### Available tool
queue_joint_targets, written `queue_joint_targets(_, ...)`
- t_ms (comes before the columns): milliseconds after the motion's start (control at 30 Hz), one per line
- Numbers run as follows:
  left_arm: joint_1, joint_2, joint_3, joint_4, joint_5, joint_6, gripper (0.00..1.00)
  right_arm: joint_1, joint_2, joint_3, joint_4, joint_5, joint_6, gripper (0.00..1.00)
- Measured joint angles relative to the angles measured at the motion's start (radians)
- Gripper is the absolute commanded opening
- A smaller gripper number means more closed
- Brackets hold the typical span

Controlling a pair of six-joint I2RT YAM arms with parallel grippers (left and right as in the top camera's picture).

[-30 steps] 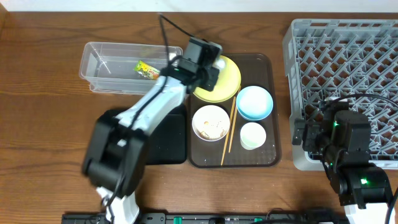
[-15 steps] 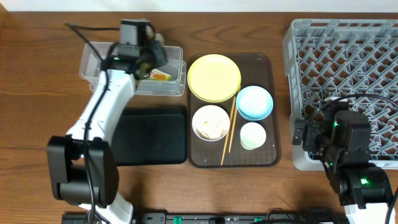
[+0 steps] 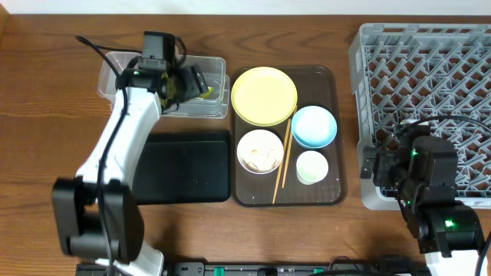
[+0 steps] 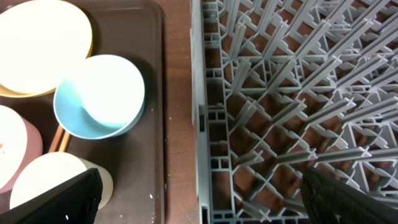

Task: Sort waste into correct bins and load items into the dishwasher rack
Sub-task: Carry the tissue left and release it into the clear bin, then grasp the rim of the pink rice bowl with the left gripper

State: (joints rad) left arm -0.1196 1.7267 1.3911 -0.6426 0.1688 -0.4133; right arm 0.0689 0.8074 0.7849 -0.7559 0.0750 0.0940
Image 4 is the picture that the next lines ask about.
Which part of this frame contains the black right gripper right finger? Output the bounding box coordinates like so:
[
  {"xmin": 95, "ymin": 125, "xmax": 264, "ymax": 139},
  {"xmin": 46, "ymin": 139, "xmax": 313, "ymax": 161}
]
[{"xmin": 300, "ymin": 167, "xmax": 397, "ymax": 224}]

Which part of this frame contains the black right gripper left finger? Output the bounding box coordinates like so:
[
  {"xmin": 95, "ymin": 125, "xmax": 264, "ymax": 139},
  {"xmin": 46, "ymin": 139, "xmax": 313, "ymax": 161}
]
[{"xmin": 1, "ymin": 168, "xmax": 103, "ymax": 224}]

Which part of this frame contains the pale green cup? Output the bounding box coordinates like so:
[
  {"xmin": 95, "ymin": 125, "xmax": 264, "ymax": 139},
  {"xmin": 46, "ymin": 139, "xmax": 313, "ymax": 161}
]
[{"xmin": 9, "ymin": 152, "xmax": 114, "ymax": 208}]

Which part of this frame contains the blue bowl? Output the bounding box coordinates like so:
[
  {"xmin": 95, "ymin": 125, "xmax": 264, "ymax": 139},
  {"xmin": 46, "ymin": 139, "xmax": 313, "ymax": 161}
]
[{"xmin": 53, "ymin": 54, "xmax": 146, "ymax": 140}]

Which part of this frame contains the yellow plate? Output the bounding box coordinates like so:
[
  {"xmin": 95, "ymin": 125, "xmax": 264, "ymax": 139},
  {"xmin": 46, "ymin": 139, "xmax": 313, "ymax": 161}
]
[{"xmin": 1, "ymin": 1, "xmax": 93, "ymax": 98}]

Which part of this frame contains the grey dishwasher rack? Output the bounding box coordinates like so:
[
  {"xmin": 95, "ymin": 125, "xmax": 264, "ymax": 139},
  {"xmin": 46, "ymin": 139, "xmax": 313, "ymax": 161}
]
[{"xmin": 190, "ymin": 0, "xmax": 397, "ymax": 223}]

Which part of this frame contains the wooden chopstick right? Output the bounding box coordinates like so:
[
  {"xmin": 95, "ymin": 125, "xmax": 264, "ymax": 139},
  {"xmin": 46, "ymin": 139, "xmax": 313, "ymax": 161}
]
[{"xmin": 58, "ymin": 132, "xmax": 71, "ymax": 152}]

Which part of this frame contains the wooden chopstick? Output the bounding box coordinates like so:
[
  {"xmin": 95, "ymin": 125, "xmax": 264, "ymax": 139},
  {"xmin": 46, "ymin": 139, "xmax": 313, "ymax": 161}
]
[
  {"xmin": 58, "ymin": 132, "xmax": 71, "ymax": 152},
  {"xmin": 49, "ymin": 125, "xmax": 65, "ymax": 152}
]

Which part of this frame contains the wooden chopstick left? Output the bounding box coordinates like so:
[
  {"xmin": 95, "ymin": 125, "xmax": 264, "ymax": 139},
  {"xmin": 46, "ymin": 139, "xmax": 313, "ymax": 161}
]
[{"xmin": 49, "ymin": 125, "xmax": 65, "ymax": 152}]

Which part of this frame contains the brown tray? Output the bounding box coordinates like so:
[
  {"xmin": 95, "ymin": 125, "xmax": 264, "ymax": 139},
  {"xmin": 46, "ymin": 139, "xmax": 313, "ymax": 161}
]
[{"xmin": 1, "ymin": 1, "xmax": 164, "ymax": 223}]

